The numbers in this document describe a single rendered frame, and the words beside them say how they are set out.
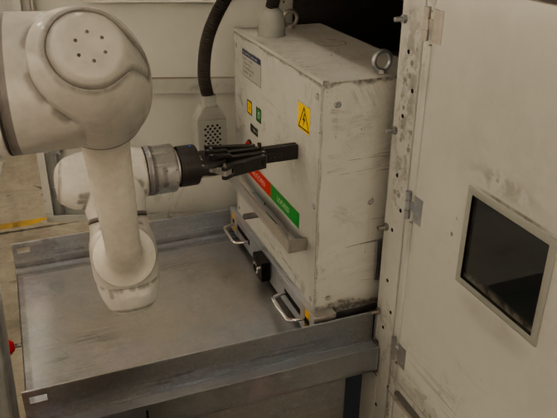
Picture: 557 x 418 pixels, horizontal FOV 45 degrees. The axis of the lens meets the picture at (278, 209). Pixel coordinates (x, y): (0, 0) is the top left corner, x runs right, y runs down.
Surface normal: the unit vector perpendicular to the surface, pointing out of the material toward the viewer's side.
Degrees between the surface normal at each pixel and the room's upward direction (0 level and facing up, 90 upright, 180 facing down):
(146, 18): 90
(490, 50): 90
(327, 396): 90
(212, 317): 0
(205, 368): 90
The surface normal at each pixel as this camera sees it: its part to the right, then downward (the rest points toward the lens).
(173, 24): 0.06, 0.44
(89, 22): 0.38, -0.06
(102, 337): 0.00, -0.90
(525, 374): -0.93, 0.15
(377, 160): 0.36, 0.41
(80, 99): 0.11, 0.81
